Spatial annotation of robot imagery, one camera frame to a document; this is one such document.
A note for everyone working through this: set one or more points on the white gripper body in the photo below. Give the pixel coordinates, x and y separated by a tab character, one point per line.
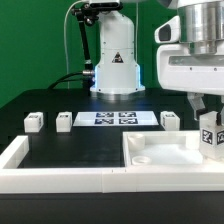
178	70

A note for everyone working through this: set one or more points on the white square tabletop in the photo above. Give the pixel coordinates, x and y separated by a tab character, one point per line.
146	148

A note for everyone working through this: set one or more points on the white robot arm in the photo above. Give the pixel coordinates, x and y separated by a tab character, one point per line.
117	73

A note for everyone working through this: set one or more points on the white marker sheet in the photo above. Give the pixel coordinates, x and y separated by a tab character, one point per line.
117	118

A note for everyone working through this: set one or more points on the white U-shaped fence wall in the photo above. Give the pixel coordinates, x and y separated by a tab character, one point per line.
152	178

